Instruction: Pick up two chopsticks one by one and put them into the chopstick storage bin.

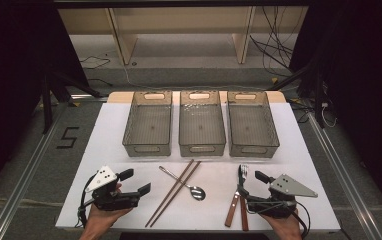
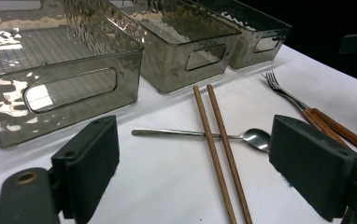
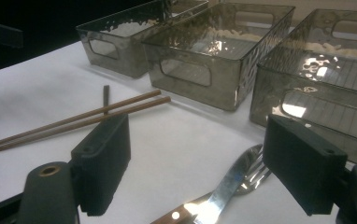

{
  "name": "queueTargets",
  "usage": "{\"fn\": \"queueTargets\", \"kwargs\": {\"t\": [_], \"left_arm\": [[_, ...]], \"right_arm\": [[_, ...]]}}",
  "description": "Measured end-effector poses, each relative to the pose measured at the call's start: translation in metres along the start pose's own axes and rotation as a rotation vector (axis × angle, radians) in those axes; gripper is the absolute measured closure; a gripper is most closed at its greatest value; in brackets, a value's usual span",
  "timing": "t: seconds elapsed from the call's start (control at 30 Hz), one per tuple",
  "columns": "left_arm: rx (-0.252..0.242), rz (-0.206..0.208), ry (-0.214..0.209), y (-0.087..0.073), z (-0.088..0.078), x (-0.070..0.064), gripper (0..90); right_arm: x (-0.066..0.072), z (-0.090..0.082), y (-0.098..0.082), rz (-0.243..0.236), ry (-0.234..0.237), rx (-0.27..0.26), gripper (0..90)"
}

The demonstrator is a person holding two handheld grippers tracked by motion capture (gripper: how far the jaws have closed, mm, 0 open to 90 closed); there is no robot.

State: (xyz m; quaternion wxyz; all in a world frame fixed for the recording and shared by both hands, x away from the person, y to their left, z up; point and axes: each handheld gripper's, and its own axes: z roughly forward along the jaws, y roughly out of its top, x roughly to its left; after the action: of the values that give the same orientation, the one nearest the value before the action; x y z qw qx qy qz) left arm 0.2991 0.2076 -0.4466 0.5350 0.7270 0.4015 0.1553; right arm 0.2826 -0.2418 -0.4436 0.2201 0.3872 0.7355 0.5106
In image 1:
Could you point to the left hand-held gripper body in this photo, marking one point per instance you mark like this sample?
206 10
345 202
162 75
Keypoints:
104 178

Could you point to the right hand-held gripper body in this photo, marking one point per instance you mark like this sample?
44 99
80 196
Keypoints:
290 188

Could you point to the brown wooden chopstick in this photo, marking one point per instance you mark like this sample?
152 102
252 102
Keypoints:
175 196
170 191

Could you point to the metal spoon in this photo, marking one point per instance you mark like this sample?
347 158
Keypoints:
198 193

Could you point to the smoky clear plastic bin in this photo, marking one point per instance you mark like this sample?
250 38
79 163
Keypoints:
201 128
253 128
149 128

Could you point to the person's left hand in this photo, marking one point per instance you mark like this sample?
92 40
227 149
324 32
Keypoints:
100 218

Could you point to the person's right hand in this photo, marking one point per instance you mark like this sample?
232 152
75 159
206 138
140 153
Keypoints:
285 228

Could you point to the white table cover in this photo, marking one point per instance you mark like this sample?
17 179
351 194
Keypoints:
212 213

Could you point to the black metal stand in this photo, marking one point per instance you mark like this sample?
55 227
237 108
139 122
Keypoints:
47 103
317 96

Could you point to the dark curtain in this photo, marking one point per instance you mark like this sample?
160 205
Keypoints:
369 83
9 83

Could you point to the light wooden shelf unit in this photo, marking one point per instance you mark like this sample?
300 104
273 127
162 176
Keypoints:
179 20

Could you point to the aluminium floor rail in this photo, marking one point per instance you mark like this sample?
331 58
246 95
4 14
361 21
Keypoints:
22 180
342 173

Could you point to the short aluminium rail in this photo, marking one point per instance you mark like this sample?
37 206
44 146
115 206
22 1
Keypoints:
87 98

